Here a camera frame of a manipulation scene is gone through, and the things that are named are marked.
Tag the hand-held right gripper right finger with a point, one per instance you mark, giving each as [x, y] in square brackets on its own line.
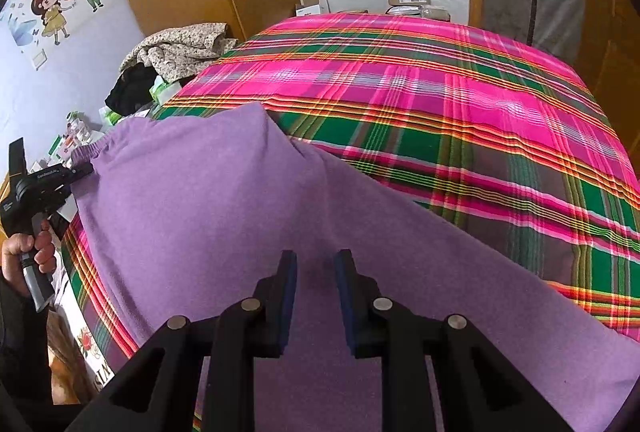
[345, 302]

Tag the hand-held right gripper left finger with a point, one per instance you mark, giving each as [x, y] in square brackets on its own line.
[286, 302]

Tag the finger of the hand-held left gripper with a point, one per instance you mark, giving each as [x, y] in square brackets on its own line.
[79, 172]

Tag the purple knit sweater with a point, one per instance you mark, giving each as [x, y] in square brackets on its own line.
[225, 212]

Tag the person's left forearm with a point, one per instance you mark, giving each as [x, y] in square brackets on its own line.
[20, 342]

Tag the person's left hand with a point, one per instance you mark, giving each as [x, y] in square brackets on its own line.
[15, 252]

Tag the green tissue pack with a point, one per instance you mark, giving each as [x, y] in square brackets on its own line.
[162, 92]
[109, 117]

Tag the black garment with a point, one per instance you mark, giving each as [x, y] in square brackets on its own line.
[130, 92]

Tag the beige floral cloth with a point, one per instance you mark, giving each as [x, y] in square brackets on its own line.
[180, 49]

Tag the white rose print bedding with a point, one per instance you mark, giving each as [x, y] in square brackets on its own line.
[90, 352]

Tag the pink green plaid bedsheet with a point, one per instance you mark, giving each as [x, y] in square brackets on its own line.
[450, 112]

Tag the white cardboard box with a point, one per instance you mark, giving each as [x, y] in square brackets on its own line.
[315, 4]

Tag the pile of parcel bags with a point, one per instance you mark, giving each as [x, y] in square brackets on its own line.
[420, 12]

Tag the wooden door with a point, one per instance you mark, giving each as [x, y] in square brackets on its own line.
[610, 37]

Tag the white wall switch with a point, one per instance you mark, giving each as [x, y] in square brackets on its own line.
[39, 60]

